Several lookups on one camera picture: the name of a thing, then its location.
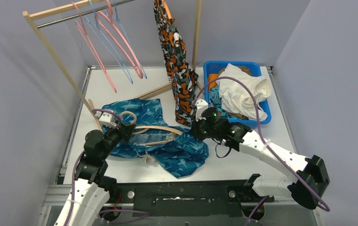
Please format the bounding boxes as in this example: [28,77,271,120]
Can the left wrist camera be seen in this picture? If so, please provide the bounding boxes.
[99,113,117,128]

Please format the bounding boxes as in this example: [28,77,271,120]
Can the thick pink hanger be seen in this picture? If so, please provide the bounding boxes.
[95,0,144,80]

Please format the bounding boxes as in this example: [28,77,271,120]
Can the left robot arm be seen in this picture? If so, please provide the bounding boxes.
[55,124,135,226]

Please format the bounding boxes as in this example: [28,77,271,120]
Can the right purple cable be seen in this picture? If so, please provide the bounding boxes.
[192,76,331,226]

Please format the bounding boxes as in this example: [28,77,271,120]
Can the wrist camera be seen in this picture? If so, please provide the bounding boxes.
[195,99,209,121]
[99,113,117,128]

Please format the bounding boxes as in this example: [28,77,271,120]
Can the orange hanger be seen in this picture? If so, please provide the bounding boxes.
[162,0,172,19]

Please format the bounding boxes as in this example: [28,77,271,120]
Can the orange camouflage shorts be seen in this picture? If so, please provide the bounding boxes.
[153,0,199,127]

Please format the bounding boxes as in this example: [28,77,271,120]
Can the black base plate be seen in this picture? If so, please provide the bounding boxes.
[102,180,262,217]

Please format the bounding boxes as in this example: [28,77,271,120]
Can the wooden clothes rack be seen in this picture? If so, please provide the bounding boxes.
[22,0,204,130]

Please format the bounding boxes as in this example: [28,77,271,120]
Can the light blue hanger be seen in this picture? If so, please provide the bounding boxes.
[102,0,148,80]
[85,0,134,84]

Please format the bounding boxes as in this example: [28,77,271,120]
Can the white shorts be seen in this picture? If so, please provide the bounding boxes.
[211,64,272,121]

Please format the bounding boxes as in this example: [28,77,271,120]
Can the blue plastic bin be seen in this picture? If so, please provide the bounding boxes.
[203,61,271,128]

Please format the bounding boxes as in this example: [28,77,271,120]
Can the dark blue leaf print shorts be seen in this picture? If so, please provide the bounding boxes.
[102,98,209,178]

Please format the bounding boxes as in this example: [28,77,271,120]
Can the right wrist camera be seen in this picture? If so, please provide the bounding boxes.
[195,99,209,121]

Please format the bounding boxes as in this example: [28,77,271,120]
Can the light blue shark print shorts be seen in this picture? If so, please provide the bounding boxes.
[208,86,239,120]

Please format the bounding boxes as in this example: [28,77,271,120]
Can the wooden hanger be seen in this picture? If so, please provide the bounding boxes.
[119,111,183,146]

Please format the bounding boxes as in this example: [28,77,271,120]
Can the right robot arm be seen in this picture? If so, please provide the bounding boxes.
[191,105,330,210]

